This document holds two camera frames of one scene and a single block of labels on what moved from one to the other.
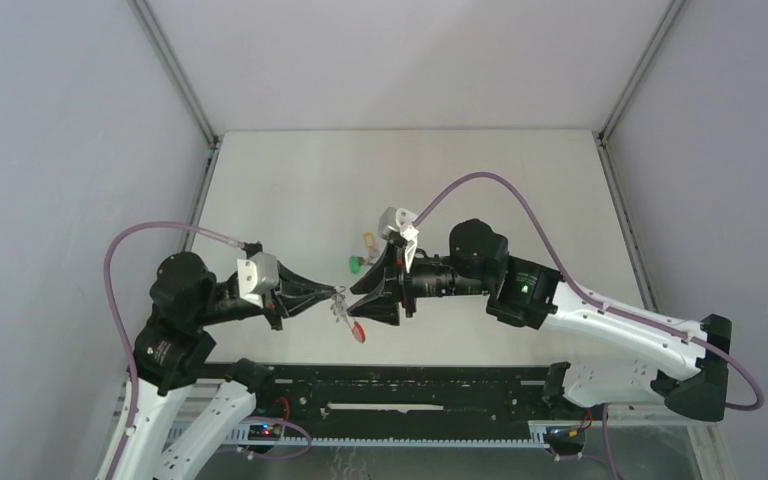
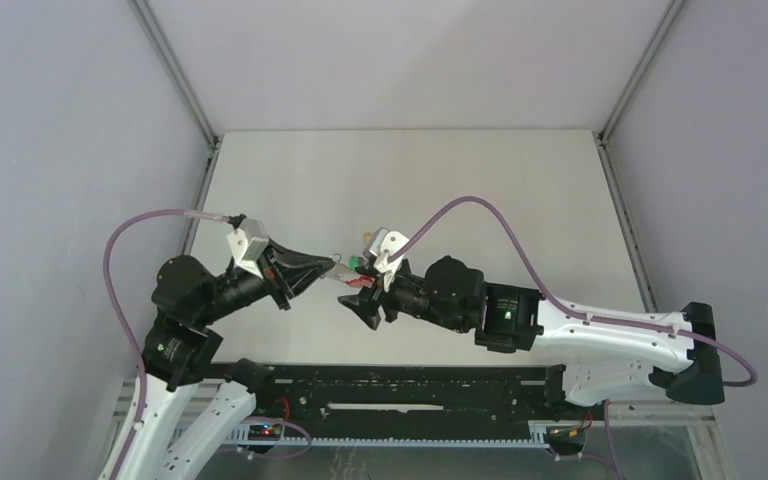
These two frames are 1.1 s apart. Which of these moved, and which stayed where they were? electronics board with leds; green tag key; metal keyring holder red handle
Moved: metal keyring holder red handle
Stayed: electronics board with leds; green tag key
